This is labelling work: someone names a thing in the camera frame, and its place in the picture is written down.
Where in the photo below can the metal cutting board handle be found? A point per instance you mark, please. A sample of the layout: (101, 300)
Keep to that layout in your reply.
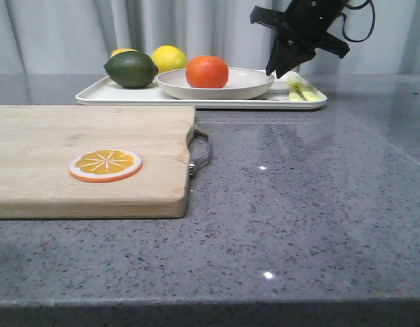
(201, 151)

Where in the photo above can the wooden cutting board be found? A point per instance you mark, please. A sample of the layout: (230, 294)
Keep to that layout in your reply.
(37, 144)

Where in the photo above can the yellow plastic fork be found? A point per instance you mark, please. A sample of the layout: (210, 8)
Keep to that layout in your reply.
(298, 91)

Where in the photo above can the green lime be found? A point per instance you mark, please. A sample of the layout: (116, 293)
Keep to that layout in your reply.
(132, 70)

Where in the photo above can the white rectangular tray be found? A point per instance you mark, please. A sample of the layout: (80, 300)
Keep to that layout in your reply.
(246, 89)

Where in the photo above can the yellow lemon behind lime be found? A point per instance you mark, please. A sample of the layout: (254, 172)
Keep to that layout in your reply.
(121, 50)

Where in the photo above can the grey curtain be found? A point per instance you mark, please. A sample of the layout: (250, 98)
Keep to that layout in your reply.
(77, 37)

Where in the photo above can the orange mandarin fruit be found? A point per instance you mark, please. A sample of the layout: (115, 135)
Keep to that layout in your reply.
(208, 72)

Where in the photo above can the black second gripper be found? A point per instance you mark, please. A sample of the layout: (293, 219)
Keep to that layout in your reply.
(302, 27)

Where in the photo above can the orange slice disc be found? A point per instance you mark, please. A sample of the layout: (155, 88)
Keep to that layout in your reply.
(105, 165)

